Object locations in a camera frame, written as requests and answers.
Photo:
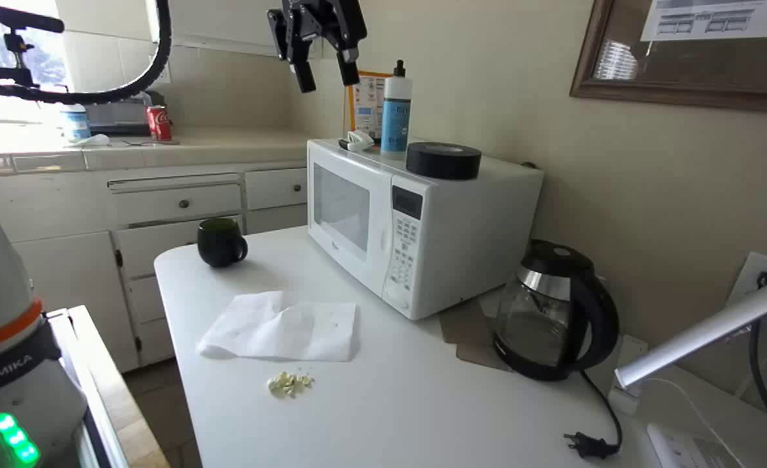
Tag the small white cabinet drawer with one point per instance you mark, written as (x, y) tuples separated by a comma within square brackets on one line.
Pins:
[(278, 188)]

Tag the white wall outlet plate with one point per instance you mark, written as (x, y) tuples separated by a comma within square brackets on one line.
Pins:
[(751, 267)]

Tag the grey countertop appliance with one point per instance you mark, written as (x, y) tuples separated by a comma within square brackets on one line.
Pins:
[(119, 118)]

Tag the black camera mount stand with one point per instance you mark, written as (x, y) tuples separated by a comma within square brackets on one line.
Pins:
[(20, 52)]

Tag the white power strip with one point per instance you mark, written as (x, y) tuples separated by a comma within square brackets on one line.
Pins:
[(677, 444)]

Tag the white microwave oven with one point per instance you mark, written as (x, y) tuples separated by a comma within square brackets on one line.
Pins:
[(462, 235)]

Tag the white lamp bar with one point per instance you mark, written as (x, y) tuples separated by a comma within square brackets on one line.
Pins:
[(704, 334)]

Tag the white robot base platform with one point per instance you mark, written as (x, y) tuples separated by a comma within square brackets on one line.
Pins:
[(110, 397)]

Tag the white and blue container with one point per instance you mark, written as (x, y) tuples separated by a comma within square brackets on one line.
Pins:
[(76, 126)]

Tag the pile of pale crumbs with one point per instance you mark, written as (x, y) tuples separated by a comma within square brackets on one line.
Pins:
[(291, 382)]

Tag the white upper wall cabinet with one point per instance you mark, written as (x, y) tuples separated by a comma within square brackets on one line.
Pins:
[(217, 20)]

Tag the amber bottle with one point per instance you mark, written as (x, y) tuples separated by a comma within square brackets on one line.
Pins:
[(369, 98)]

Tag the white paper towel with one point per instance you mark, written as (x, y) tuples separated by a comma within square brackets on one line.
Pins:
[(288, 334)]

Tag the white kitchen cabinet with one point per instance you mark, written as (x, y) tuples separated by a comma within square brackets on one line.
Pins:
[(71, 243)]

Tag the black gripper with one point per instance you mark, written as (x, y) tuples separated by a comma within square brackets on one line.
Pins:
[(318, 15)]

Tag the black mug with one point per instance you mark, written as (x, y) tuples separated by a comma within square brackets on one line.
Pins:
[(219, 243)]

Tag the wide white cabinet drawer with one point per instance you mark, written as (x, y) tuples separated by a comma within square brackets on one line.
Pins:
[(175, 204)]

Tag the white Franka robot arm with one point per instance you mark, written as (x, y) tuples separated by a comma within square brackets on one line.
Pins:
[(2, 287)]

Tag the white printed paper sheet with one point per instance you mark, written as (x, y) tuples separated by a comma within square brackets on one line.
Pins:
[(721, 18)]

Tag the white bottle with blue label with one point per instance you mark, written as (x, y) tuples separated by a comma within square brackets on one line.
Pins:
[(396, 118)]

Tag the wood-framed cork board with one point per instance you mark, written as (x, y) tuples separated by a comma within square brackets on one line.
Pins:
[(591, 59)]

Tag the red soda can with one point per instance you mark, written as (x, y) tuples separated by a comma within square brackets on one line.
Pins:
[(159, 122)]

